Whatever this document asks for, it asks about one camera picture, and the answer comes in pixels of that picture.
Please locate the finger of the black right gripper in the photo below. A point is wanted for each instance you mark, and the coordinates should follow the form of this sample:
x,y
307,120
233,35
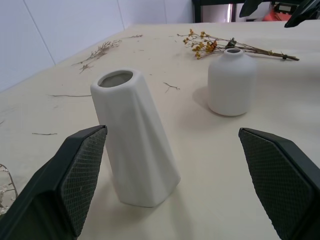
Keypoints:
x,y
248,6
305,12

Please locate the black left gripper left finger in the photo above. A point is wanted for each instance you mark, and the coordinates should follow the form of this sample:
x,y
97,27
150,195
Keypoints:
x,y
50,190

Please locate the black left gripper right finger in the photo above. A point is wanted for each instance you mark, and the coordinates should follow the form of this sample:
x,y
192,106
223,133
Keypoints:
x,y
282,180

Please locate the short round white vase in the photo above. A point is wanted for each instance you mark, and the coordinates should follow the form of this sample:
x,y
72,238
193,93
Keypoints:
x,y
231,85

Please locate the tall white twisted vase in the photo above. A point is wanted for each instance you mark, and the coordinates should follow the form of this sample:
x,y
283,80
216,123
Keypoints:
x,y
135,137

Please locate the orange object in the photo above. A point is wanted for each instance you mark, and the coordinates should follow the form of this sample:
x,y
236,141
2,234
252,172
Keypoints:
x,y
273,17

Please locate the short thin brown twig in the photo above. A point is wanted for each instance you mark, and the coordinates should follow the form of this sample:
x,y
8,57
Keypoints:
x,y
45,134

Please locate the yellow dried flower bunch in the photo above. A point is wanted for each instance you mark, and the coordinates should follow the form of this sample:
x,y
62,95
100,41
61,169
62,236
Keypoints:
x,y
200,46

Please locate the small forked brown twig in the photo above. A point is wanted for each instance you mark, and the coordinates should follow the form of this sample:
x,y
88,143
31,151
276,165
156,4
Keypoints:
x,y
171,86

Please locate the brown dried twig bunch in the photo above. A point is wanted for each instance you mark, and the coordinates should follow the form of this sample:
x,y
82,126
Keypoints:
x,y
100,51

